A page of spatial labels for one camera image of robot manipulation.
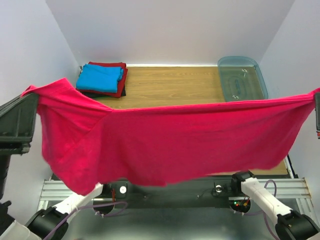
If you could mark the pink red t shirt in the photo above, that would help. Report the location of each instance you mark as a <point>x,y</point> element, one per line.
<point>86,142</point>

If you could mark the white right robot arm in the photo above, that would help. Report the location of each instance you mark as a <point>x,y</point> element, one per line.
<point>270,202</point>

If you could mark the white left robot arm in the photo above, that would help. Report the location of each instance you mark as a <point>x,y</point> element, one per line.
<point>17,126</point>

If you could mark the folded dark red t shirt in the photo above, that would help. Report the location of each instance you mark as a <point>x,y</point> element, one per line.
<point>121,84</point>

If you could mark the folded blue t shirt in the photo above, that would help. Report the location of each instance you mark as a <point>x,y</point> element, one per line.
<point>99,78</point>

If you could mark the folded black t shirt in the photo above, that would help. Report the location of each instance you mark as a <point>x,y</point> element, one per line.
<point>93,95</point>

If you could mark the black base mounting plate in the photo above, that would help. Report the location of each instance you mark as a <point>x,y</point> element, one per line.
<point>217,191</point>

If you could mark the translucent blue plastic bin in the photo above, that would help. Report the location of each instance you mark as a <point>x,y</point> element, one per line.
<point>241,79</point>

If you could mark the aluminium frame rail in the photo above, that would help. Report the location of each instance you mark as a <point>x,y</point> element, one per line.
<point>52,190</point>

